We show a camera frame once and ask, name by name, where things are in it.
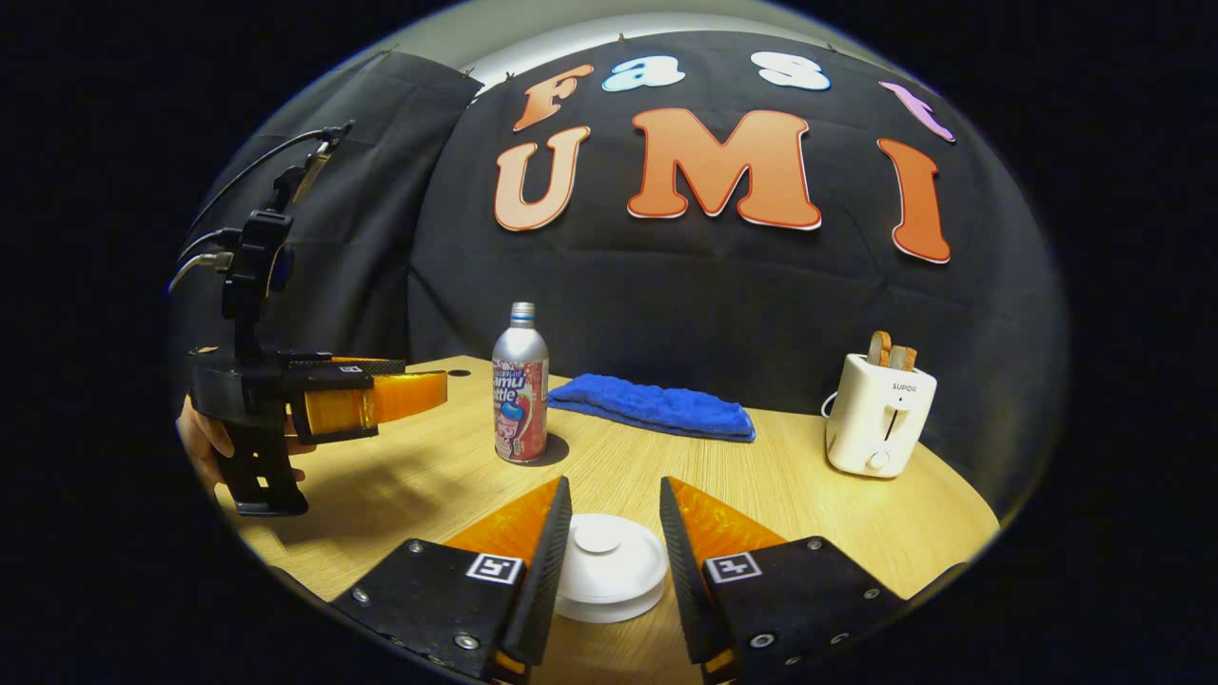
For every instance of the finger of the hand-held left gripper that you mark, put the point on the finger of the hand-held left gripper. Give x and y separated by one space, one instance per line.
381 400

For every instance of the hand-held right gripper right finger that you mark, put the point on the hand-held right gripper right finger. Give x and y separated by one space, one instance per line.
680 580

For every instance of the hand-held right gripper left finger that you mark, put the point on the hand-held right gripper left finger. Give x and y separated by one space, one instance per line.
547 571

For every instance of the white teacup lid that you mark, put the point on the white teacup lid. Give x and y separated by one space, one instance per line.
614 557

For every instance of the white teacup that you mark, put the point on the white teacup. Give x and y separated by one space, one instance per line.
609 614

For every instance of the silver water bottle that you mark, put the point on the silver water bottle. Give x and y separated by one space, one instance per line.
520 381

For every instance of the blue folded towel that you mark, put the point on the blue folded towel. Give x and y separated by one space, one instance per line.
657 407

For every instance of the white toaster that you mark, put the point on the white toaster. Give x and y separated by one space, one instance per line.
875 419

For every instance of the black backdrop cloth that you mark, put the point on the black backdrop cloth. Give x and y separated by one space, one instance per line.
714 304

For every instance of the toasted bread slice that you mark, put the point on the toasted bread slice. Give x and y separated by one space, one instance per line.
903 359
879 349

